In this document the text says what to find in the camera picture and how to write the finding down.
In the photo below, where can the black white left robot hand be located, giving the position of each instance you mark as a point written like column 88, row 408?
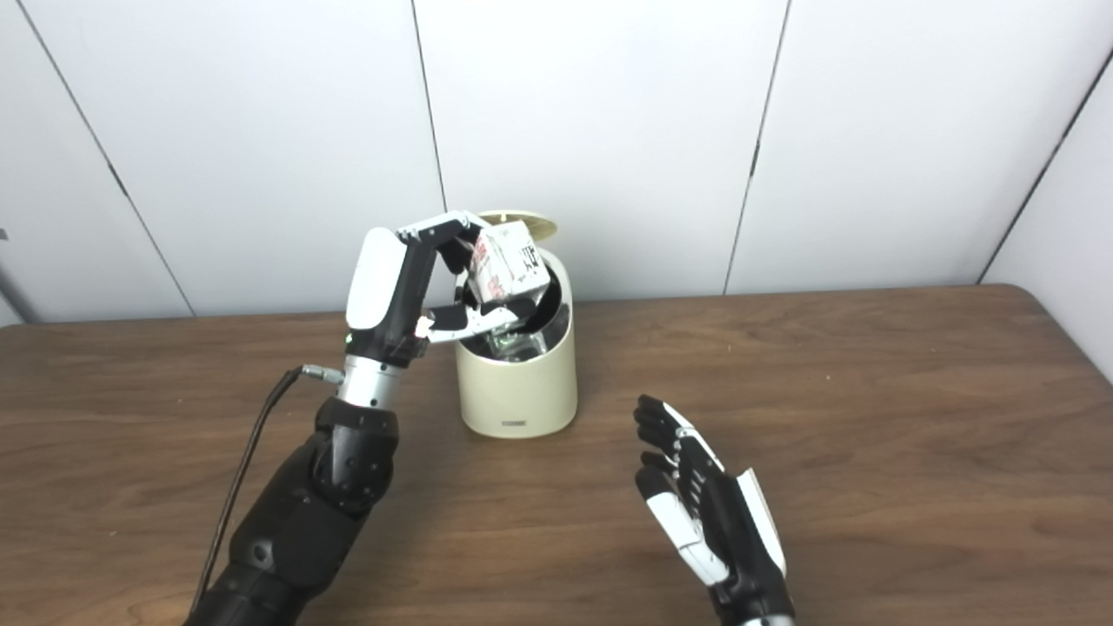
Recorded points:
column 383, row 287

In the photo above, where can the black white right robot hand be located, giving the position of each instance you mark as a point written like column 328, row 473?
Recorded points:
column 730, row 530

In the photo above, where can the white green milk carton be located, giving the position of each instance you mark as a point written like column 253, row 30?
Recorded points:
column 509, row 261

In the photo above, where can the cream round bin lid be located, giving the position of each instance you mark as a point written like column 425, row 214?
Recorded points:
column 539, row 226

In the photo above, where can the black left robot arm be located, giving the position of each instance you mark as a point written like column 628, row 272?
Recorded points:
column 304, row 522

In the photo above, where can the cream-colored tabletop bin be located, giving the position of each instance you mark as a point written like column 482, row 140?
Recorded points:
column 522, row 391

